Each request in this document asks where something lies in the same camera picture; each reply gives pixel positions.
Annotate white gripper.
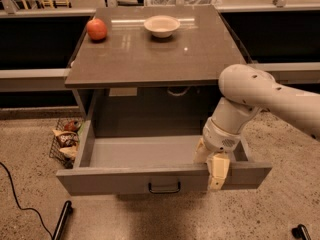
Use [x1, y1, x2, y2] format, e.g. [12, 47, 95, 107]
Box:
[193, 118, 241, 191]

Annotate grey top drawer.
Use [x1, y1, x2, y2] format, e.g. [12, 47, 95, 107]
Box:
[55, 118, 273, 197]

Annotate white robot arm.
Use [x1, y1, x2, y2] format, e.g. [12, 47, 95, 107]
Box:
[194, 64, 320, 191]

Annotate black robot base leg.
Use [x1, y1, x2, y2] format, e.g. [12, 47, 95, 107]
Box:
[52, 200, 73, 240]

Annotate grey drawer cabinet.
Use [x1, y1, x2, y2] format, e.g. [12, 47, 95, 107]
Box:
[66, 6, 245, 137]

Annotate black caster wheel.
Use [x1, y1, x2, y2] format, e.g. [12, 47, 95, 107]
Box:
[291, 224, 311, 240]

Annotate white bowl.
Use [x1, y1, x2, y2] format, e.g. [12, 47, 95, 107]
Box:
[144, 15, 180, 38]

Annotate snack bags in basket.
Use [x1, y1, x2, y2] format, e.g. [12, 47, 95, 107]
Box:
[53, 120, 81, 161]

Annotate red apple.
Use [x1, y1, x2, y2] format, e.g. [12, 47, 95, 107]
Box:
[86, 18, 107, 41]

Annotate wire basket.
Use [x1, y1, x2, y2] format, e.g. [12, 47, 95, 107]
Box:
[49, 118, 83, 169]

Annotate black floor cable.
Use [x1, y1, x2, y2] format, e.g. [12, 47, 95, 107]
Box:
[0, 161, 54, 239]

